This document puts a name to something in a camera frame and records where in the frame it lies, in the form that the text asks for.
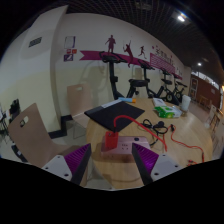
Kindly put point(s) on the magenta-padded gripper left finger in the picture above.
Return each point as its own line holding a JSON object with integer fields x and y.
{"x": 76, "y": 158}

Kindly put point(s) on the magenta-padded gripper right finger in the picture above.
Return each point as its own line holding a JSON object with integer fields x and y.
{"x": 146, "y": 160}

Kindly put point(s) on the red charger block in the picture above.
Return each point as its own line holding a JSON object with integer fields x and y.
{"x": 111, "y": 140}

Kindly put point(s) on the pink power strip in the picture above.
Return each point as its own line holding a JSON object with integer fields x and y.
{"x": 125, "y": 146}

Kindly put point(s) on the wooden chair with cutout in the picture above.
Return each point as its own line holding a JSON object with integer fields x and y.
{"x": 79, "y": 100}
{"x": 33, "y": 133}

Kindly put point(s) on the green wet wipes pack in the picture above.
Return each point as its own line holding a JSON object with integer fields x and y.
{"x": 167, "y": 112}

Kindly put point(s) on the black mouse pad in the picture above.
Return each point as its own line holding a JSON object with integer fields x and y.
{"x": 115, "y": 115}

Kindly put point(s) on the black bin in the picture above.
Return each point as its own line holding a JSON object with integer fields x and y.
{"x": 20, "y": 153}

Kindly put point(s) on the white tissue pack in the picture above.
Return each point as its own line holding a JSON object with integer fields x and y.
{"x": 159, "y": 102}

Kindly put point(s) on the round brown coaster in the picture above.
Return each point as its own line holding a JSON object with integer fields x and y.
{"x": 184, "y": 112}

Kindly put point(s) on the blue and orange marker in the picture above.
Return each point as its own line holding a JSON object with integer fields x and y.
{"x": 126, "y": 99}

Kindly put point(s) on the white flat strip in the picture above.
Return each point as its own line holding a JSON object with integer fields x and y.
{"x": 110, "y": 103}

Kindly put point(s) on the black exercise bike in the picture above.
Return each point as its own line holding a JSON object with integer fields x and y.
{"x": 146, "y": 65}
{"x": 168, "y": 95}
{"x": 180, "y": 88}
{"x": 114, "y": 80}

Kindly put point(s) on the group of wooden tables and chairs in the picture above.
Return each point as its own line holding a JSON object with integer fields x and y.
{"x": 216, "y": 130}

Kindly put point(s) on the black equipment rack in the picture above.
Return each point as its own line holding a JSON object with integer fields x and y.
{"x": 14, "y": 110}

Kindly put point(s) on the group of ceiling lights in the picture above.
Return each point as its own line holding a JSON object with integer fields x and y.
{"x": 181, "y": 18}

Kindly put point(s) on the magenta sports wall mural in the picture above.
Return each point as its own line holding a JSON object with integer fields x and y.
{"x": 90, "y": 55}

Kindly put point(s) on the group of wall posters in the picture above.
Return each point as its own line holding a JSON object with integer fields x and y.
{"x": 69, "y": 42}

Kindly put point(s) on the grey wall vent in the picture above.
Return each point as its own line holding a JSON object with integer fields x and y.
{"x": 35, "y": 42}

